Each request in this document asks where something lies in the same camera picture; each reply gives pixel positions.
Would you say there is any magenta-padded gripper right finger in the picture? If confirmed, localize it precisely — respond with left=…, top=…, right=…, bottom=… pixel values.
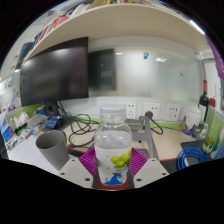
left=130, top=148, right=170, bottom=190

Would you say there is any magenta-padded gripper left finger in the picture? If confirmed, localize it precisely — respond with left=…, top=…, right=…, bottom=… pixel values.
left=57, top=148, right=98, bottom=190

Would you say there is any clear plastic water bottle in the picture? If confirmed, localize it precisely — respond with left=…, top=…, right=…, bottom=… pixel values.
left=93, top=104, right=133, bottom=188

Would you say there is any grey cup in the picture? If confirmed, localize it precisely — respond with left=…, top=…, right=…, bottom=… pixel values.
left=35, top=129, right=70, bottom=172

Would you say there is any flat round red coaster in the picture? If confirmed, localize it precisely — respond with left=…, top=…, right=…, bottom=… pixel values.
left=96, top=181, right=131, bottom=192

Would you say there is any blue electronics board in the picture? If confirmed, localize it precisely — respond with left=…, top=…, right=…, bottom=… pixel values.
left=44, top=115, right=64, bottom=130

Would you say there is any blank white paper sheet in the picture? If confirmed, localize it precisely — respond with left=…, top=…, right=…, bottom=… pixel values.
left=8, top=133, right=68, bottom=174

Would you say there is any clear plastic box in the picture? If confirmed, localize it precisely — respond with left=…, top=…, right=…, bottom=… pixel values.
left=27, top=113, right=49, bottom=129

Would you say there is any tall green-tinted glass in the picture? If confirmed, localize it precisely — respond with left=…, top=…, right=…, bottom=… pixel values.
left=202, top=124, right=218, bottom=154

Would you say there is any white ceramic jar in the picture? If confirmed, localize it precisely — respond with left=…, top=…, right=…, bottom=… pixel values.
left=182, top=104, right=202, bottom=136

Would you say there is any white tissue pack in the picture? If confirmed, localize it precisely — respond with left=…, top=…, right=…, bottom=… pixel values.
left=9, top=111, right=29, bottom=129

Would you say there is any frosted glass partition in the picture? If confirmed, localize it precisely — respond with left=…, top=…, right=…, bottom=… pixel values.
left=88, top=46, right=204, bottom=103

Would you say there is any black computer monitor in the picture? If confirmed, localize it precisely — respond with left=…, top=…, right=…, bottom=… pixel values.
left=19, top=36, right=90, bottom=118

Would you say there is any black cable bundle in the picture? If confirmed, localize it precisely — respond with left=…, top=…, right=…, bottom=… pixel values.
left=58, top=103, right=101, bottom=149

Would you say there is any black plug with cable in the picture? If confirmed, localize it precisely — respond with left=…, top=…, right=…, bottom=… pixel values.
left=144, top=110, right=164, bottom=135

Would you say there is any white wall socket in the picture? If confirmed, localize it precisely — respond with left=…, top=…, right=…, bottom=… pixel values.
left=143, top=103, right=162, bottom=121
left=164, top=103, right=182, bottom=122
left=123, top=102, right=138, bottom=120

